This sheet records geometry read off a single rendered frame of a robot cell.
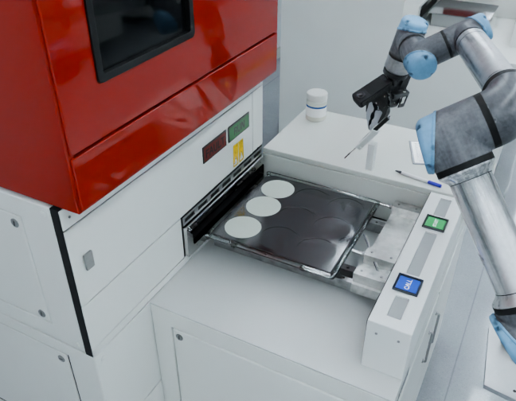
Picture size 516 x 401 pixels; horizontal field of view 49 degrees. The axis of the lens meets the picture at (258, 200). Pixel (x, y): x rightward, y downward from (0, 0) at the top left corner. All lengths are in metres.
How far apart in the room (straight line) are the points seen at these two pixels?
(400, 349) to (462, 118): 0.48
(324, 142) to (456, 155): 0.74
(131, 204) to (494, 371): 0.87
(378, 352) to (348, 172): 0.62
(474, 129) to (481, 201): 0.14
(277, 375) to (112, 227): 0.51
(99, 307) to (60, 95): 0.52
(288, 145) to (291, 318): 0.62
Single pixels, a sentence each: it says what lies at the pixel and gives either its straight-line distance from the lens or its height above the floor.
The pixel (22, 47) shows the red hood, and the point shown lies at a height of 1.53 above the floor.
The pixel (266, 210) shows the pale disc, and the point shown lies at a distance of 1.59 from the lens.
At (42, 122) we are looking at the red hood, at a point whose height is 1.40.
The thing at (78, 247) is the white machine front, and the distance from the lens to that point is 1.16.
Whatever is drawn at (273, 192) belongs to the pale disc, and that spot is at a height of 0.90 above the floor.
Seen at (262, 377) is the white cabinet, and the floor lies 0.72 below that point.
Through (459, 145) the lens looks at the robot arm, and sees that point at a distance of 1.15.
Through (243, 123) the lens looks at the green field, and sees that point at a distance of 1.62.
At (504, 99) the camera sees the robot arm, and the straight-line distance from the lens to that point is 1.17.
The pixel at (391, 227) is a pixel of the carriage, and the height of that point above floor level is 0.88.
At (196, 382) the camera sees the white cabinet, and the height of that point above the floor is 0.59.
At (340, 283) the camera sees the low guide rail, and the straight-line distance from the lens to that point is 1.46.
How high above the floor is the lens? 1.81
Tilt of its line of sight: 34 degrees down
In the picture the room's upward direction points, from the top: straight up
